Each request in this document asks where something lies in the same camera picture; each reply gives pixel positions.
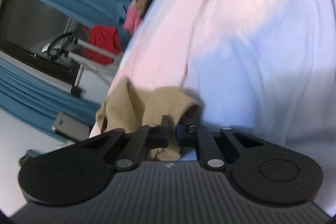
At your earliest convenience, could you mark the left blue curtain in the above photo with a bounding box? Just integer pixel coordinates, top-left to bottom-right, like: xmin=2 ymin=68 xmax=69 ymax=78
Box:
xmin=1 ymin=59 xmax=100 ymax=138

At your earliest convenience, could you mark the pastel tie-dye bed duvet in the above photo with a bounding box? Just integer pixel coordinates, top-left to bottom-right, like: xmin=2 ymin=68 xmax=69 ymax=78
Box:
xmin=89 ymin=0 xmax=336 ymax=214

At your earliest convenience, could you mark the silver tripod with phone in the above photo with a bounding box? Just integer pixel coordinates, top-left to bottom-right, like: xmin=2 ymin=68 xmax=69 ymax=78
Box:
xmin=42 ymin=32 xmax=123 ymax=98

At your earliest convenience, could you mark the pink garment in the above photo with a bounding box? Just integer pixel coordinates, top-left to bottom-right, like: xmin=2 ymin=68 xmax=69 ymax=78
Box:
xmin=123 ymin=0 xmax=141 ymax=35

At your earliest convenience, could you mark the black and white chair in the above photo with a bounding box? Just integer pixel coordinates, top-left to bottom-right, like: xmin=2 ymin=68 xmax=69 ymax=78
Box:
xmin=52 ymin=113 xmax=91 ymax=142

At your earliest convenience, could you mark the dark window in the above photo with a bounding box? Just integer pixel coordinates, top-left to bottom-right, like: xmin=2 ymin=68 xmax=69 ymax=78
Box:
xmin=1 ymin=0 xmax=80 ymax=85

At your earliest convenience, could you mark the red garment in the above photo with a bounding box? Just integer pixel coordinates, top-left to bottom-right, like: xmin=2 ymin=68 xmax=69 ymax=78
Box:
xmin=84 ymin=26 xmax=121 ymax=65

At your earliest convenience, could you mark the tan t-shirt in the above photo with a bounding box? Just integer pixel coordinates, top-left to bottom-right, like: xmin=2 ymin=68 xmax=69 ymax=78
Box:
xmin=96 ymin=77 xmax=202 ymax=162

